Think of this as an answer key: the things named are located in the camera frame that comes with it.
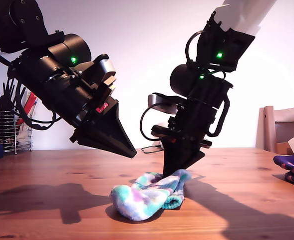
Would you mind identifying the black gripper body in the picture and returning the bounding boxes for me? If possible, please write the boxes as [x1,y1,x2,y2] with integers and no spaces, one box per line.
[44,71,119,145]
[151,99,219,149]

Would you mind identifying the pastel tie-dye sock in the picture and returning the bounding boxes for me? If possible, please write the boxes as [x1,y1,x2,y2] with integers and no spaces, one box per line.
[110,168,192,222]

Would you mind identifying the red chopstick packet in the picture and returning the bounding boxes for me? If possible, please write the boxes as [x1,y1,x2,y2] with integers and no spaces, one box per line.
[18,92,39,127]

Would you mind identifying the black utensil head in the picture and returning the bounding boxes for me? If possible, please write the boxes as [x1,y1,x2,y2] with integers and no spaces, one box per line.
[0,94,14,112]

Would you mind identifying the wooden chair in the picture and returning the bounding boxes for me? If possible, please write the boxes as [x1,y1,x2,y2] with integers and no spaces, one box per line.
[256,106,294,156]

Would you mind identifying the brown cardboard box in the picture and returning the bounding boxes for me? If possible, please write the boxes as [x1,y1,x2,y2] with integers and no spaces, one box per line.
[276,142,294,156]

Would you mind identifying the thin black cable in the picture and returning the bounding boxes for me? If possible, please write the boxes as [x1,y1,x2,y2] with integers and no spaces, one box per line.
[139,104,177,142]
[185,30,205,65]

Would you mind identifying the black security camera cable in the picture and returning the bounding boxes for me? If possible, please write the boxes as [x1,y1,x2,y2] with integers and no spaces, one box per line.
[141,144,164,154]

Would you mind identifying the black braided cable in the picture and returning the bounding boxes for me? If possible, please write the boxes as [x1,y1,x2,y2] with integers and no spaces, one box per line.
[14,82,61,132]
[206,96,231,138]

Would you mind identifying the grey camera box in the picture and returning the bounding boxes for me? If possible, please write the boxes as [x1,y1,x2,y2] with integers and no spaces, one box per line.
[73,53,117,87]
[148,91,187,116]

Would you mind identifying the chrome wire utensil holder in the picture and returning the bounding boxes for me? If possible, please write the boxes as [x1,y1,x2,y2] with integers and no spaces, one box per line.
[0,109,34,156]

